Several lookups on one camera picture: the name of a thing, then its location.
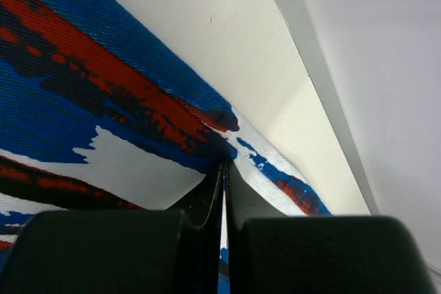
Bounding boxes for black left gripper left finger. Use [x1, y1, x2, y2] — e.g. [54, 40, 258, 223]
[1, 165, 224, 293]

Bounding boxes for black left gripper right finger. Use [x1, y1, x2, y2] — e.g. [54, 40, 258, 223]
[225, 163, 435, 293]

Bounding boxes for blue patterned trousers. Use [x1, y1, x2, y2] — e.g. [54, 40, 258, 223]
[1, 0, 329, 288]

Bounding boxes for aluminium table edge strip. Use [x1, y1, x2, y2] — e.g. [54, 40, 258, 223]
[275, 0, 380, 216]

